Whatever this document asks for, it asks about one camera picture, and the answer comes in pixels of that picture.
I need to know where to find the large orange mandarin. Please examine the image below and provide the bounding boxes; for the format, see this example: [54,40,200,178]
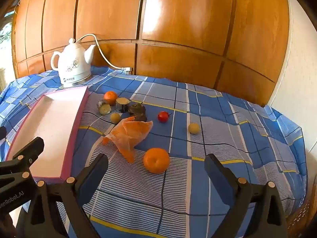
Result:
[143,148,170,174]

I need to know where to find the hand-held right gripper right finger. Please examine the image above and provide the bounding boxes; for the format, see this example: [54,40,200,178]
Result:
[204,154,289,238]

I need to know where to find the small orange mandarin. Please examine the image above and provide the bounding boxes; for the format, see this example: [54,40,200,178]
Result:
[103,91,118,106]

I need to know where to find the sugarcane piece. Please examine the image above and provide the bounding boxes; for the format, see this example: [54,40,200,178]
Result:
[115,97,130,113]
[96,100,112,116]

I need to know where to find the brown wicker chair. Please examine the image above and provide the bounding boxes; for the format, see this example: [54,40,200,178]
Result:
[286,193,317,238]

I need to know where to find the wooden wardrobe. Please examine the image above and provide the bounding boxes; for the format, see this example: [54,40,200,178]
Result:
[11,0,290,105]

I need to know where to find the plastic bag with orange peel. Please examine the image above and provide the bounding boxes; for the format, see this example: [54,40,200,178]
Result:
[102,116,153,164]

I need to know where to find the glass window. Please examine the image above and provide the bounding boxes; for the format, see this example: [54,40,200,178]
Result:
[0,12,15,80]

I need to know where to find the red cherry tomato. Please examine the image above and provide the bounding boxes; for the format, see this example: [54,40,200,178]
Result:
[158,111,172,123]

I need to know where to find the white ceramic electric kettle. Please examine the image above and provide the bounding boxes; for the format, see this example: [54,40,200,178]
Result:
[51,38,96,88]

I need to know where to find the pink cardboard tray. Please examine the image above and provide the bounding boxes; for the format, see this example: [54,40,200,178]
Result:
[5,85,90,180]

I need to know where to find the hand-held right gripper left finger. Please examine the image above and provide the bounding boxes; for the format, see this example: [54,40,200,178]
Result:
[16,153,109,238]

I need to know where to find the white kettle power cord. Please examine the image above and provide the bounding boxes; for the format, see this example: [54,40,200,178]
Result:
[75,34,129,70]

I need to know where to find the blue plaid bedsheet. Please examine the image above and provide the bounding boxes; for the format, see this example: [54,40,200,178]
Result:
[0,66,309,238]

